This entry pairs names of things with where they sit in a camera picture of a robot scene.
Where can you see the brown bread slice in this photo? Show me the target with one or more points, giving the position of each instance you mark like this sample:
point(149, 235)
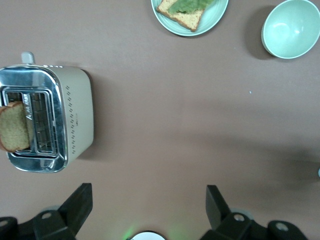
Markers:
point(15, 127)

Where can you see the pale green plate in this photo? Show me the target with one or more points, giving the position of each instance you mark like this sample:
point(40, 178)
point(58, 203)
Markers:
point(215, 17)

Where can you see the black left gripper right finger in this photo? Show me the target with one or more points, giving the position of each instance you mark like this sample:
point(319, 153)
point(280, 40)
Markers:
point(220, 215)

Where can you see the square toast slice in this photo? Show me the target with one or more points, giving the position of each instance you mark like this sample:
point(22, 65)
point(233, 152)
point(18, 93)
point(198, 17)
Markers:
point(185, 18)

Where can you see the beige and chrome toaster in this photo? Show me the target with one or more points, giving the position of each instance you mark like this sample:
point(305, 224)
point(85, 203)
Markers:
point(75, 105)

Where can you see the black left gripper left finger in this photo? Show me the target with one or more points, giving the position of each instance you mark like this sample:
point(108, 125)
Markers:
point(75, 210)

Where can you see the green lettuce leaf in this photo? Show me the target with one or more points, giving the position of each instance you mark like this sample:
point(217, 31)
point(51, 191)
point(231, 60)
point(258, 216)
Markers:
point(187, 5)

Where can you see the pale green bowl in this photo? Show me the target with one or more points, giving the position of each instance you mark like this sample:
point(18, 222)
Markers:
point(291, 28)

